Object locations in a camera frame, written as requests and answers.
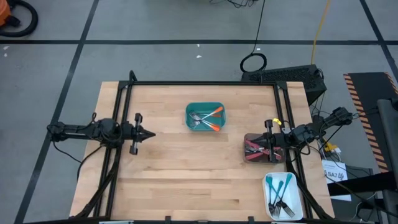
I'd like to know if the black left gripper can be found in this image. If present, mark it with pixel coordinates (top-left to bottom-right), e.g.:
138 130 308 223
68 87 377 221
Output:
121 113 156 156

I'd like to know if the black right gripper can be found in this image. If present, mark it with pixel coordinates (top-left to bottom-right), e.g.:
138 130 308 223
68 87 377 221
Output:
252 119 292 164

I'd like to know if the blue handled metal fork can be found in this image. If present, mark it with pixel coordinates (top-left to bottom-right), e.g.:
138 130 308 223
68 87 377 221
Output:
265 175 296 218
273 173 294 218
267 180 285 217

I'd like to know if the grey translucent plastic bin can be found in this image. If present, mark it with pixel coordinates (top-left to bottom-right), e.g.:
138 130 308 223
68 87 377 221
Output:
243 133 287 165

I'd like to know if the white plastic bin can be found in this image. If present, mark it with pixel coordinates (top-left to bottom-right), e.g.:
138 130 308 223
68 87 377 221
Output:
262 172 304 222

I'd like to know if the teal plastic bin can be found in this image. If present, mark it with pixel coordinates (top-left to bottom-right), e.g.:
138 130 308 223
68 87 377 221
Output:
185 101 226 132

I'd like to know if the black computer tower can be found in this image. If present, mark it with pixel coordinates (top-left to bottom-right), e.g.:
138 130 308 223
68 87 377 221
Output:
240 63 328 106

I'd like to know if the white paper sheet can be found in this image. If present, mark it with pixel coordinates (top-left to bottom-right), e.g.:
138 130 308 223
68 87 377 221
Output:
322 160 352 202

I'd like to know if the black metal beam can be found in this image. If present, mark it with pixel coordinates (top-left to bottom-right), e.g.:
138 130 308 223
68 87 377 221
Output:
326 172 398 197

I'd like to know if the black yellow striped ramp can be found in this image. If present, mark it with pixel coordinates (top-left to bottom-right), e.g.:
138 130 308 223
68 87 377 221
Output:
343 72 398 174

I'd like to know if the orange vacuum cleaner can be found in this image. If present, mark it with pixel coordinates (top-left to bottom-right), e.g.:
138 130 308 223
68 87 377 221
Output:
0 0 12 27

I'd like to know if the yellow cable plug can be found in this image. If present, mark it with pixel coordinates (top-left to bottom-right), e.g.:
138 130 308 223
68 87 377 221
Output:
324 141 339 153

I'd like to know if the yellow cable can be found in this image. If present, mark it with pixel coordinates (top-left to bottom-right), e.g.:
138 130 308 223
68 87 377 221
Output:
310 0 332 65

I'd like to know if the black cable bundle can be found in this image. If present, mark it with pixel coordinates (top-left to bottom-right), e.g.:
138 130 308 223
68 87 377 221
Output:
210 0 259 9

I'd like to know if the black vacuum hose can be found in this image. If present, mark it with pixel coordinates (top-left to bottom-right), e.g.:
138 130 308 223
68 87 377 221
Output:
0 0 39 39

